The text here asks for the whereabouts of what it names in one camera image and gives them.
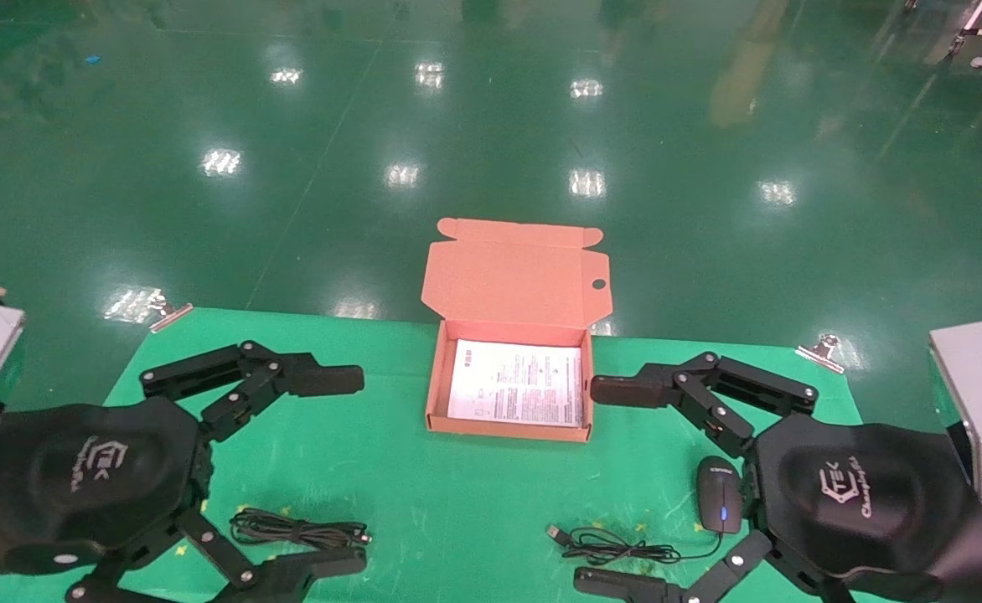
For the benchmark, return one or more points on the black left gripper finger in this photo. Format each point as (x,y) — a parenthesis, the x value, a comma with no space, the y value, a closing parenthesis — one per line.
(323,378)

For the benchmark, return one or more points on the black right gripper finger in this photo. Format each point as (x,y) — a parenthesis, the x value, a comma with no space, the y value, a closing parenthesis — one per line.
(629,389)
(625,586)

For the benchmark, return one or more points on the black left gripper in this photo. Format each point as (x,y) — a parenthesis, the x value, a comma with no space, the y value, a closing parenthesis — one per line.
(80,477)

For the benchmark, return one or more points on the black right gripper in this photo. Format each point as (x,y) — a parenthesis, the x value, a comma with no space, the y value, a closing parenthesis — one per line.
(860,494)

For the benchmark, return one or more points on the open brown cardboard box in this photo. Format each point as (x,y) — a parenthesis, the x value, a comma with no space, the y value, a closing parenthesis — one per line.
(516,276)

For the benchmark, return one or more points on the white printed instruction sheet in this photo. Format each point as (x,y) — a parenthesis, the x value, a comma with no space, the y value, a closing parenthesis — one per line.
(516,385)

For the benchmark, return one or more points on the metal binder clip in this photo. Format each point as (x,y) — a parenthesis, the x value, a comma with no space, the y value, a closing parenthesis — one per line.
(822,352)
(168,316)

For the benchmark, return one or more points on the green table cloth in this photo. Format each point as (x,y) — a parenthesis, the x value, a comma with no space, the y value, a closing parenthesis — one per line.
(424,502)

